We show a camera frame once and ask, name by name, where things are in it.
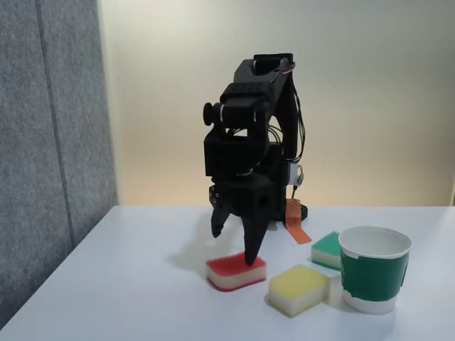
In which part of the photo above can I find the orange tape strip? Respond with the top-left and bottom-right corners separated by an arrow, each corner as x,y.
285,197 -> 313,246

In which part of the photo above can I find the green sponge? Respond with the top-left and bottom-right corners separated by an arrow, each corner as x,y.
311,230 -> 343,272

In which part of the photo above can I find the yellow sponge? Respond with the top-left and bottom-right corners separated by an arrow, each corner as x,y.
268,264 -> 331,318

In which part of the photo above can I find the grey felt partition panel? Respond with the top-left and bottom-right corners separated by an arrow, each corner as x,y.
0,0 -> 119,323

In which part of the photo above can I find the white controller box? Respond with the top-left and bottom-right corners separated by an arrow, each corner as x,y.
288,162 -> 305,188

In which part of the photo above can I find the white paper cup green band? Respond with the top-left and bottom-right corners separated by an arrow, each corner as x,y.
338,226 -> 414,316

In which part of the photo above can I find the black cable bundle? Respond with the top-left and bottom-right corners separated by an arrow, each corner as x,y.
268,62 -> 309,161

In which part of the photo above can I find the red sponge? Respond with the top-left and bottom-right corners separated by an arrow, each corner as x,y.
205,251 -> 268,293

